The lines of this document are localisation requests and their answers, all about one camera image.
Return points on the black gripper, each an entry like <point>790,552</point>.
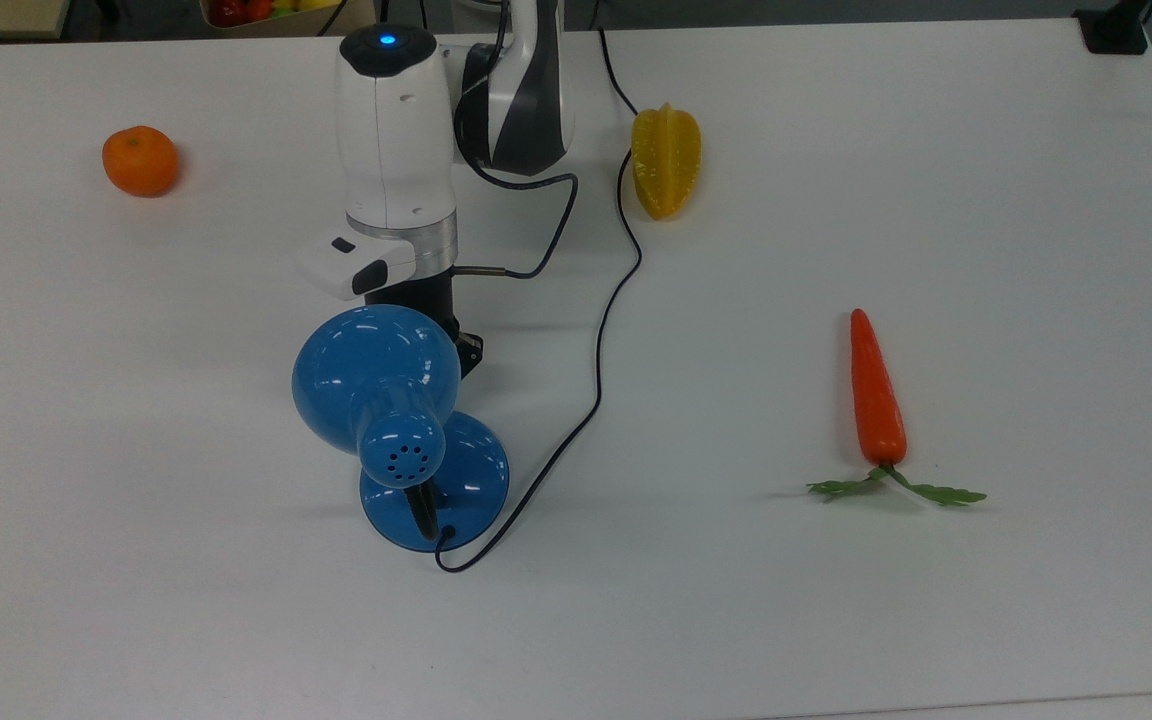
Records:
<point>421,292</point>

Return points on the blue gooseneck desk lamp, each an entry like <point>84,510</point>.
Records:
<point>366,370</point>

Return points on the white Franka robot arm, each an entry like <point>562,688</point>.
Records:
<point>391,140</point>

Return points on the yellow toy starfruit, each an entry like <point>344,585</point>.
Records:
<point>666,160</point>

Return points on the orange toy mandarin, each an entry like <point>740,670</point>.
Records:
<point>140,160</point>

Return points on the bowl of toy fruit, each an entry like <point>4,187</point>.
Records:
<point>276,10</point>

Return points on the orange toy carrot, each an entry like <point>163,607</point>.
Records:
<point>876,400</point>

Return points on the black table clamp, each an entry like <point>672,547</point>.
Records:
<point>1114,28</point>

